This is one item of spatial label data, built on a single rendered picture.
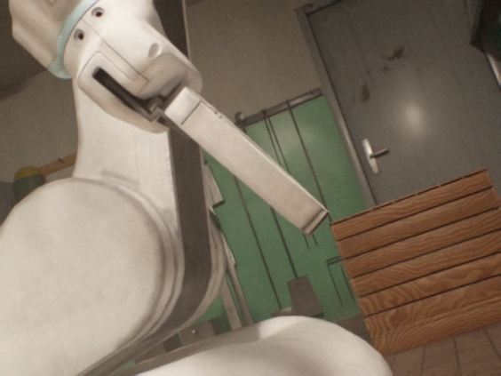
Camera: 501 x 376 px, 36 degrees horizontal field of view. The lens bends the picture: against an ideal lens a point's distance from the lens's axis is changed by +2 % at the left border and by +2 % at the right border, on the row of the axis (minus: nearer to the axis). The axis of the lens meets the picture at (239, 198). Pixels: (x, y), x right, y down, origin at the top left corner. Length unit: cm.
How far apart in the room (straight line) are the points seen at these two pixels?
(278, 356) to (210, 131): 21
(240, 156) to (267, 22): 483
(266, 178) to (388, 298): 291
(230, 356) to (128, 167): 21
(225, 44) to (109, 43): 485
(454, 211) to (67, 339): 279
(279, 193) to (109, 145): 27
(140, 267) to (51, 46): 20
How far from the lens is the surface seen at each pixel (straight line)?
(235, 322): 281
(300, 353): 60
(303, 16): 522
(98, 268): 64
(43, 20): 52
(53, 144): 568
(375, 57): 513
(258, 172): 45
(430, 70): 509
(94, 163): 70
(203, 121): 45
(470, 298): 334
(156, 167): 68
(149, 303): 63
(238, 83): 523
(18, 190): 548
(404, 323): 336
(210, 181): 510
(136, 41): 47
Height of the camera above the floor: 39
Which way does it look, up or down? 8 degrees up
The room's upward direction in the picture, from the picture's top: 19 degrees counter-clockwise
